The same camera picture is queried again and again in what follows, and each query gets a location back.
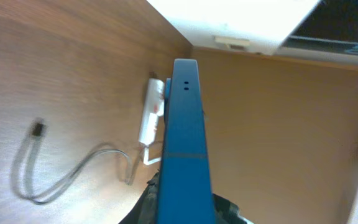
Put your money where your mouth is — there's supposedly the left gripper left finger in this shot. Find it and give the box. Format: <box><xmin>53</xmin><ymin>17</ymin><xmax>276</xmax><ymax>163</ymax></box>
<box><xmin>119</xmin><ymin>172</ymin><xmax>160</xmax><ymax>224</ymax></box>

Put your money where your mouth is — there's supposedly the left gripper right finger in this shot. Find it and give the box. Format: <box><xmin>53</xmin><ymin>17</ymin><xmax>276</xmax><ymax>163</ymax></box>
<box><xmin>213</xmin><ymin>194</ymin><xmax>254</xmax><ymax>224</ymax></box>

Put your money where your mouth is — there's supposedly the blue Galaxy smartphone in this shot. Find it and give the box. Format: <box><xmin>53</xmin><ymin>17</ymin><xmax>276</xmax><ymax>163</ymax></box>
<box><xmin>156</xmin><ymin>59</ymin><xmax>216</xmax><ymax>223</ymax></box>

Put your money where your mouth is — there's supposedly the black USB charging cable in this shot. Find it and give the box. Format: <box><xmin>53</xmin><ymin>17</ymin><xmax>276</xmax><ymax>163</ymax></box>
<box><xmin>10</xmin><ymin>118</ymin><xmax>164</xmax><ymax>205</ymax></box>

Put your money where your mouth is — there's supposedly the white power strip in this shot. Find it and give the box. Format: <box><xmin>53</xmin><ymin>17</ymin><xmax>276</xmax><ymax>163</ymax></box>
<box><xmin>139</xmin><ymin>78</ymin><xmax>165</xmax><ymax>146</ymax></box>

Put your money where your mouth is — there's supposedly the white power strip cord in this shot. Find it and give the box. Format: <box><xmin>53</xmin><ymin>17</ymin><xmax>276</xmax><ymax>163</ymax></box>
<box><xmin>142</xmin><ymin>145</ymin><xmax>162</xmax><ymax>166</ymax></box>

